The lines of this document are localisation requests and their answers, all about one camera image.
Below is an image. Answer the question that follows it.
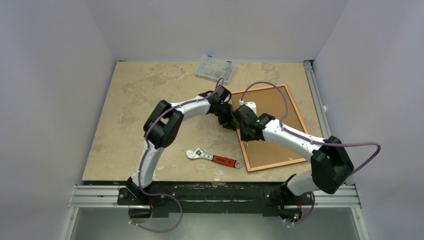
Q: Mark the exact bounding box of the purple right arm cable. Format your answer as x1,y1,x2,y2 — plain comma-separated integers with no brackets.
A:
239,81,382,227

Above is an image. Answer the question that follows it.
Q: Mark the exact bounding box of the clear plastic organizer box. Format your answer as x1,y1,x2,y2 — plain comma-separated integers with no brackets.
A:
194,55,236,85

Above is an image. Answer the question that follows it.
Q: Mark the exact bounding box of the aluminium right side rail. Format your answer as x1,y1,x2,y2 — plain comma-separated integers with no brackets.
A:
303,59,346,185

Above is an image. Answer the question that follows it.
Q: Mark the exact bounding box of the red wooden photo frame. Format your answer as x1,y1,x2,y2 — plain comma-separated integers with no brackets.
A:
239,84,308,173

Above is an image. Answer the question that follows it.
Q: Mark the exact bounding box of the aluminium front rail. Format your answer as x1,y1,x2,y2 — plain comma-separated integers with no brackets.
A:
67,184,362,210

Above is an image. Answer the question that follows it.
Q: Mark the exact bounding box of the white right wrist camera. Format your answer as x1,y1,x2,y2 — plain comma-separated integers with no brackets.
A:
239,100,257,114

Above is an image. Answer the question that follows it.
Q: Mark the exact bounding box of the aluminium rail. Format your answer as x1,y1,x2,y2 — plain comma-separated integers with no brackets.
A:
303,59,346,185
67,184,362,210

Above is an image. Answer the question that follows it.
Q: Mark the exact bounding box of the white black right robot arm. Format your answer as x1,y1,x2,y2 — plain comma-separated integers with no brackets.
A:
232,105,354,204

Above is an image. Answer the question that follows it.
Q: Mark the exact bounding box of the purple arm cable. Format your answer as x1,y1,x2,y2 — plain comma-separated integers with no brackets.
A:
239,81,382,227
127,77,225,233

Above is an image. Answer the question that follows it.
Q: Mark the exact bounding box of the red handled adjustable wrench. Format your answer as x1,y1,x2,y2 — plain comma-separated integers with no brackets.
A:
185,147,243,169

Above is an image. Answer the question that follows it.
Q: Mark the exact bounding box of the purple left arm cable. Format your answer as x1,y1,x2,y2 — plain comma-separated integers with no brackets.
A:
127,77,225,233

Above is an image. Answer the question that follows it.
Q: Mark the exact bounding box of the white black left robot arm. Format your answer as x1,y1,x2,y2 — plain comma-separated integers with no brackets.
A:
125,85,236,205

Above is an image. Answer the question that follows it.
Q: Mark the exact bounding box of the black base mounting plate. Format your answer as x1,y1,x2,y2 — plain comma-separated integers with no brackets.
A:
117,181,313,222

